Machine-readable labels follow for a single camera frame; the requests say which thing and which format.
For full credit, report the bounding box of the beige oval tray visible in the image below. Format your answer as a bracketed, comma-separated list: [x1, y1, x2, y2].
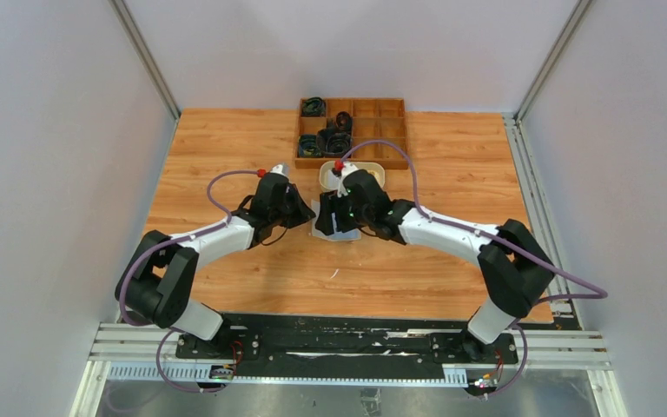
[318, 161, 386, 194]

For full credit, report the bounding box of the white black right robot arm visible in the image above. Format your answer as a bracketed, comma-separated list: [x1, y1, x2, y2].
[315, 162, 555, 363]

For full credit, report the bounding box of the rolled black belt middle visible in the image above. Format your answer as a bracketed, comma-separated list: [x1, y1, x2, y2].
[333, 111, 353, 134]

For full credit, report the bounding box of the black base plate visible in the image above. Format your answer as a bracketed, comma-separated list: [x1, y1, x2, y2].
[119, 310, 582, 381]

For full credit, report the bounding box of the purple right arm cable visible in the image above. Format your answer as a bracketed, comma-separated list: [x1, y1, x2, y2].
[333, 139, 609, 398]

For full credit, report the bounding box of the wooden compartment box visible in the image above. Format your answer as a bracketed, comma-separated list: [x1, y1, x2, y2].
[293, 97, 409, 169]

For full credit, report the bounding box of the rolled black belt top left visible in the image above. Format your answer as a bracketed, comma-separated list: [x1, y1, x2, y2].
[300, 96, 327, 117]

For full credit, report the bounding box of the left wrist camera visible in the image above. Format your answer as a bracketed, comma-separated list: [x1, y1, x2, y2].
[270, 162, 290, 177]

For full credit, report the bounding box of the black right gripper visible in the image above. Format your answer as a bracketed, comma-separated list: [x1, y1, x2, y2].
[315, 189, 373, 235]

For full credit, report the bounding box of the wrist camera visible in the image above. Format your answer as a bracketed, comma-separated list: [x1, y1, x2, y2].
[270, 162, 290, 177]
[332, 161, 359, 191]

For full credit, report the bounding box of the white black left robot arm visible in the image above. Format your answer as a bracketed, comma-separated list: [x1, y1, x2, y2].
[115, 163, 315, 359]

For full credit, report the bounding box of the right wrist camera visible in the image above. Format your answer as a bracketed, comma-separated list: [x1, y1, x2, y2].
[332, 161, 359, 191]

